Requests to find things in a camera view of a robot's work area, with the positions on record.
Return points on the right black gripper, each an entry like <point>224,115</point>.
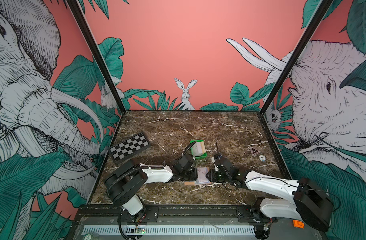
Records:
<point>212,177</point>

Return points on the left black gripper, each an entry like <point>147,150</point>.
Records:
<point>195,175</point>

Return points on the tan leather card holder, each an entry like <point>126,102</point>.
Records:
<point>201,178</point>

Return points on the green plastic card tray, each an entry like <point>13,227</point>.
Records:
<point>203,156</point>

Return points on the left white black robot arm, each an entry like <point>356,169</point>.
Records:
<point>123,184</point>

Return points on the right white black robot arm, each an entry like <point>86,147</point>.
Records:
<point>300,199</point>

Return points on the triangle marker sticker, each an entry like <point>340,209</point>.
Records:
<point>254,151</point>

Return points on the small round white sticker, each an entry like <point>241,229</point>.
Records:
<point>262,158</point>

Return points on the black white checkerboard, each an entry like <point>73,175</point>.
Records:
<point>128,148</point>

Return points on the orange connector block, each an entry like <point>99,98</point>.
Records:
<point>298,224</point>

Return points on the white slotted cable duct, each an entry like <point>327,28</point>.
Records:
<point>169,230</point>

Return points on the black mounting rail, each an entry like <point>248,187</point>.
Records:
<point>244,213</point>

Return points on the right black frame post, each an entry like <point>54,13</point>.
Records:
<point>313,24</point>

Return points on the black frame post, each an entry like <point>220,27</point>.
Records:
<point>313,24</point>
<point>90,40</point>

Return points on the left black frame post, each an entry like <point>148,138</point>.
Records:
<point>90,40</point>

